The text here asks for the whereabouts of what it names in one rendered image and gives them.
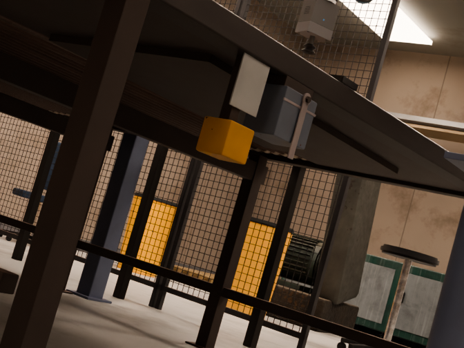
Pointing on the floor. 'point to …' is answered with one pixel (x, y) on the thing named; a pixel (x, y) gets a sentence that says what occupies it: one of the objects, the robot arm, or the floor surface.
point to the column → (451, 288)
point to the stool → (396, 288)
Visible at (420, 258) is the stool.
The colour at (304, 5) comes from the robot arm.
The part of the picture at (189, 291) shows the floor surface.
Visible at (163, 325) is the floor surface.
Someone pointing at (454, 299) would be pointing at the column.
